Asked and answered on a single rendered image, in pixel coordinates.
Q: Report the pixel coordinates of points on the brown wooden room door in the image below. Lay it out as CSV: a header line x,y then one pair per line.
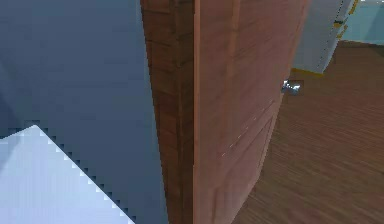
x,y
230,110

